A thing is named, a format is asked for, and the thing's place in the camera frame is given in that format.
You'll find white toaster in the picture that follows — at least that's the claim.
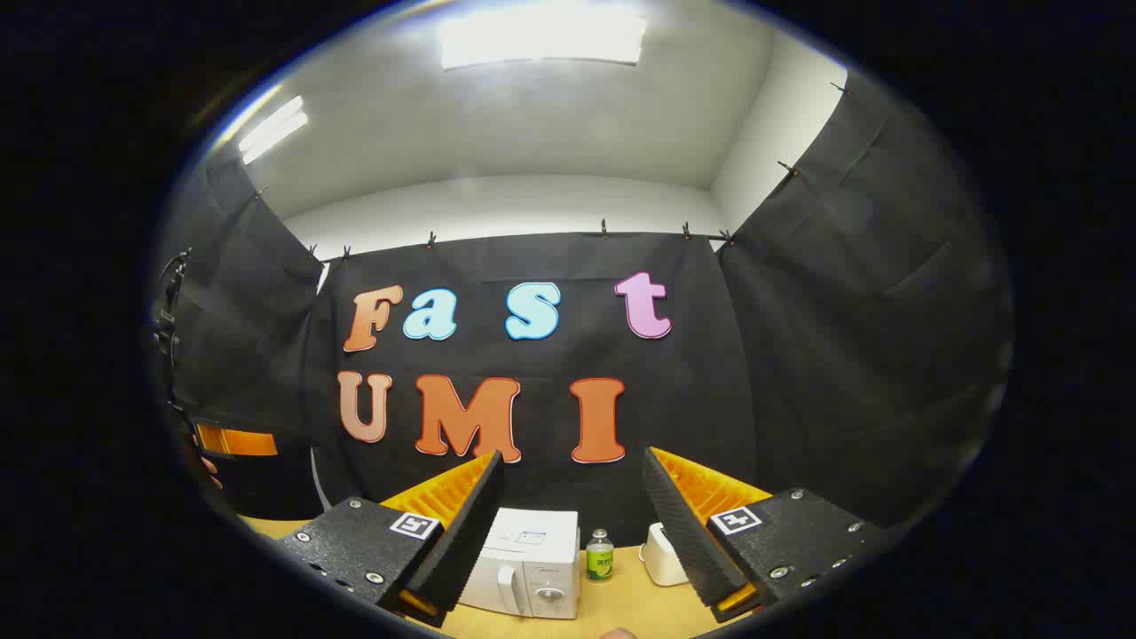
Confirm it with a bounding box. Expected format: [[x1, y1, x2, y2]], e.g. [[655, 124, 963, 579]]
[[639, 522, 690, 588]]

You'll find green label drink bottle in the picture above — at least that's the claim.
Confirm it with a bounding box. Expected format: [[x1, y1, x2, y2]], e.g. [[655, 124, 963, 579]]
[[586, 529, 615, 583]]

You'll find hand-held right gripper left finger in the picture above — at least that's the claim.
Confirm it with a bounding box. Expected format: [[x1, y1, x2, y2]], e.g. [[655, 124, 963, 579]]
[[277, 450, 507, 629]]

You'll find ceiling light panel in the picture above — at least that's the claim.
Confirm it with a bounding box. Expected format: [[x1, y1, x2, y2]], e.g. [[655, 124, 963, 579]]
[[238, 96, 310, 166], [439, 9, 649, 70]]

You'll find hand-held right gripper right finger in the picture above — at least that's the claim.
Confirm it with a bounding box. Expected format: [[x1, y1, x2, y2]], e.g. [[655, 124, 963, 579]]
[[641, 446, 888, 624]]

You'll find white microwave oven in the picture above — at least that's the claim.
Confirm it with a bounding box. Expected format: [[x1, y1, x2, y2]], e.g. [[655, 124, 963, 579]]
[[457, 508, 582, 620]]

